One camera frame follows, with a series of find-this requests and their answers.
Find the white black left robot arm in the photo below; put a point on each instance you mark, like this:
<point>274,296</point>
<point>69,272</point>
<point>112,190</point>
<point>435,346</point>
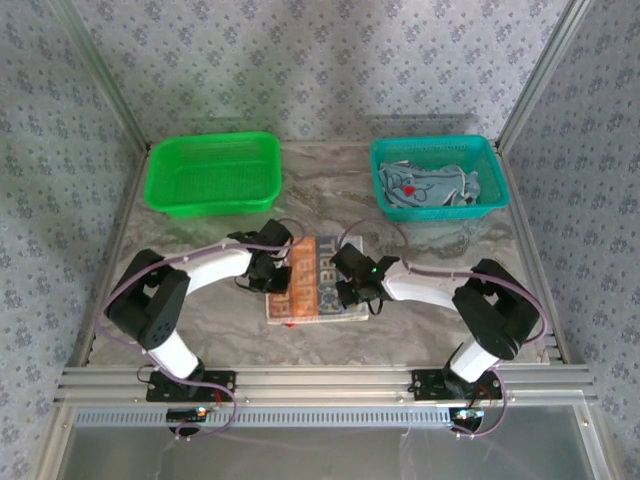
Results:
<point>215,265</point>

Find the orange blue lettered towel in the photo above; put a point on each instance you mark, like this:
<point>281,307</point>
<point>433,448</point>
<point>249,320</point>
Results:
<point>305,280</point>

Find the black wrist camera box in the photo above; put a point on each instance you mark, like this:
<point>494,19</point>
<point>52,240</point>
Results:
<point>276,232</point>
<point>350,261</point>

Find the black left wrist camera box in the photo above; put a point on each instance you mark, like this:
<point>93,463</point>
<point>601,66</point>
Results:
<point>276,232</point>

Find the aluminium frame post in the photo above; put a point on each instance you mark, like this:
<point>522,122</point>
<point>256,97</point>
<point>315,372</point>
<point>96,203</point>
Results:
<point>107,85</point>
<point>542,75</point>

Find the grey metal lower panel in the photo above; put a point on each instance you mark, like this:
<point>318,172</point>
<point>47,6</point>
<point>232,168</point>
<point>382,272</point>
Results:
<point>320,455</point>

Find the aluminium mounting rail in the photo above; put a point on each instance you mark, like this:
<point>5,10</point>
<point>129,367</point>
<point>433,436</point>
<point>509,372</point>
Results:
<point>320,387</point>

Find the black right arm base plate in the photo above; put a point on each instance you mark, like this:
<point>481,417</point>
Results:
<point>425,385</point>

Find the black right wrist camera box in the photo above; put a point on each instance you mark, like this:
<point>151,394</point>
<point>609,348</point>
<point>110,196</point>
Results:
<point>350,261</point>

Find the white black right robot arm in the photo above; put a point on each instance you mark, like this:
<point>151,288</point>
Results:
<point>420,290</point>

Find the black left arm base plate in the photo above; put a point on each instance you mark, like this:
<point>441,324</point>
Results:
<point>220,382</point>

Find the green plastic mesh basket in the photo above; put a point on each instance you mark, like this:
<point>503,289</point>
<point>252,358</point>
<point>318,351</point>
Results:
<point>215,175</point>

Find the teal plastic mesh basket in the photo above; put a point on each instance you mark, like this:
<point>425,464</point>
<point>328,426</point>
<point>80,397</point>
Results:
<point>425,212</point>

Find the aluminium table edge rail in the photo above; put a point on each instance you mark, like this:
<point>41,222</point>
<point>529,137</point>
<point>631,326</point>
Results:
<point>119,225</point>
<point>524,225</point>

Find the light blue heart towel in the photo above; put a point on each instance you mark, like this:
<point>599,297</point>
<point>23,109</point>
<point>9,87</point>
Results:
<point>415,182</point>

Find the small controller board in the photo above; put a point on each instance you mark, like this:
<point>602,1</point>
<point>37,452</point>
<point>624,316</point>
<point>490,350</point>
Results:
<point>187,414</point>
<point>467,414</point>

